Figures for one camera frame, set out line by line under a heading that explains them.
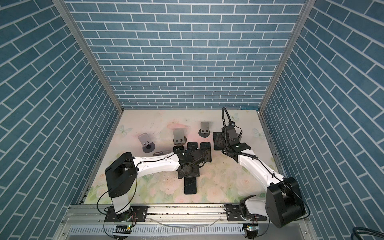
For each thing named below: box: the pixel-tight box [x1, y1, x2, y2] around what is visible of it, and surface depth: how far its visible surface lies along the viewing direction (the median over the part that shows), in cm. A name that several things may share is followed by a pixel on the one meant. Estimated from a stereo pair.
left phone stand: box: [153, 151, 164, 157], surface depth 88 cm
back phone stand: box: [173, 128, 187, 146], surface depth 101 cm
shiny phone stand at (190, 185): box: [184, 177, 197, 195], surface depth 82 cm
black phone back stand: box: [173, 145, 184, 153], surface depth 101 cm
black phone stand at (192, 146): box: [187, 142, 198, 151], surface depth 101 cm
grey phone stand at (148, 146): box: [138, 132, 156, 153], surface depth 96 cm
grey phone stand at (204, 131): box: [198, 122, 211, 138], surface depth 104 cm
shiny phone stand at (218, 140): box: [212, 131, 225, 151], surface depth 80 cm
